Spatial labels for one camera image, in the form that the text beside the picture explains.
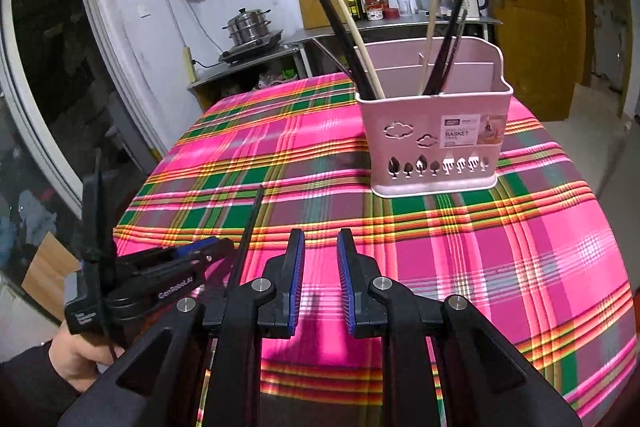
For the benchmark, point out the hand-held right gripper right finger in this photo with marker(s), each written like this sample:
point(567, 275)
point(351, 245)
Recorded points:
point(345, 287)

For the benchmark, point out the red lidded jars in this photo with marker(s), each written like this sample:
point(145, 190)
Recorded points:
point(376, 8)

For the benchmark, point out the stainless steel steamer pot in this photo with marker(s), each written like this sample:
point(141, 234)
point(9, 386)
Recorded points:
point(249, 24)

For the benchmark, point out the pink plaid tablecloth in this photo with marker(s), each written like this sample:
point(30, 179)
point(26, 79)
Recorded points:
point(500, 257)

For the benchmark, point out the pile of clothes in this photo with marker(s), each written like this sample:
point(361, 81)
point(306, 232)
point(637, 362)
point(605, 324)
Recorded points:
point(37, 217)

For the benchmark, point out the yellow wooden door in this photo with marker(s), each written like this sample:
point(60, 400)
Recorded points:
point(530, 7)

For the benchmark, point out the pink plastic utensil basket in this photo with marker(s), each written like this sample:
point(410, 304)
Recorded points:
point(380, 122)

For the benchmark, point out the dark glass bottle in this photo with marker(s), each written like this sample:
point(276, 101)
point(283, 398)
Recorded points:
point(348, 4)
point(357, 2)

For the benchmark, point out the clear drinking glass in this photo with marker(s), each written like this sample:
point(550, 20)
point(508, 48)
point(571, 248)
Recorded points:
point(405, 7)

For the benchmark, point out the metal kitchen counter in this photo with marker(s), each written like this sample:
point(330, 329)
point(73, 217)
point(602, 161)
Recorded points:
point(300, 42)

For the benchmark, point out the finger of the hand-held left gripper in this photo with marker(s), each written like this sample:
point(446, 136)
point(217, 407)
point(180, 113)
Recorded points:
point(200, 247)

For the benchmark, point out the person's left forearm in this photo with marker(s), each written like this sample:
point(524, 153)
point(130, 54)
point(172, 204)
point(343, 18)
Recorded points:
point(30, 392)

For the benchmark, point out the cardboard piece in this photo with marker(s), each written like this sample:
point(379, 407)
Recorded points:
point(50, 267)

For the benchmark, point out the person's left hand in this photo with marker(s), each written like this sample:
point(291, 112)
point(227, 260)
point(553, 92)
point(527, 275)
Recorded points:
point(75, 352)

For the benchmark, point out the white wall socket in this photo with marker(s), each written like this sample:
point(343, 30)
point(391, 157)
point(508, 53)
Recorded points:
point(144, 9)

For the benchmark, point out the light wooden chopstick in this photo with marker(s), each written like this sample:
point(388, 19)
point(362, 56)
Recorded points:
point(430, 32)
point(358, 42)

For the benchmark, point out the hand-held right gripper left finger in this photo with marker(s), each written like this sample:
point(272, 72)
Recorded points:
point(298, 282)

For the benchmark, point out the induction cooker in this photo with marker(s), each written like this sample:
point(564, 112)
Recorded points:
point(250, 49)

